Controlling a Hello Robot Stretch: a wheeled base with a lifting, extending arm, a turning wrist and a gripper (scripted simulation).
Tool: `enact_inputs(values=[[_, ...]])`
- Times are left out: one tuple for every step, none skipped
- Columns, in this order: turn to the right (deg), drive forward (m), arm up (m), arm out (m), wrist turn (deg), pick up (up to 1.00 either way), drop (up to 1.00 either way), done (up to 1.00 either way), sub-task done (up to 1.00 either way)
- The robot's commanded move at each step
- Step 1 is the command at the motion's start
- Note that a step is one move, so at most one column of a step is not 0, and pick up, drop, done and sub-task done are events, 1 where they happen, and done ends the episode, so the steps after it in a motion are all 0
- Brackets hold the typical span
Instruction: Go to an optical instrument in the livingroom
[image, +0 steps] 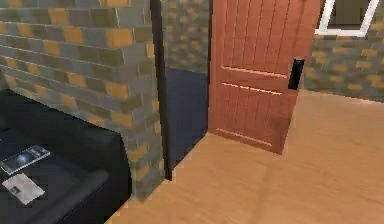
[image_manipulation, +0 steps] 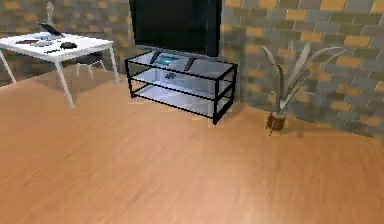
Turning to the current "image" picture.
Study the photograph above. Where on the reddish brown wooden door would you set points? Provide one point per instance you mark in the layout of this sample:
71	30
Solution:
253	73

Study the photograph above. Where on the black sofa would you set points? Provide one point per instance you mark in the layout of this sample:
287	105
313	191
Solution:
66	156

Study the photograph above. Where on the dark flat remote control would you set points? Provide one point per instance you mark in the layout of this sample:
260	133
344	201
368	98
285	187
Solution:
25	159

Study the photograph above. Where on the white framed window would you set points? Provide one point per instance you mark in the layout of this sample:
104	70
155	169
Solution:
346	16

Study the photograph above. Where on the grey flat card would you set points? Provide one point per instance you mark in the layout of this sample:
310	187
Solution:
22	188

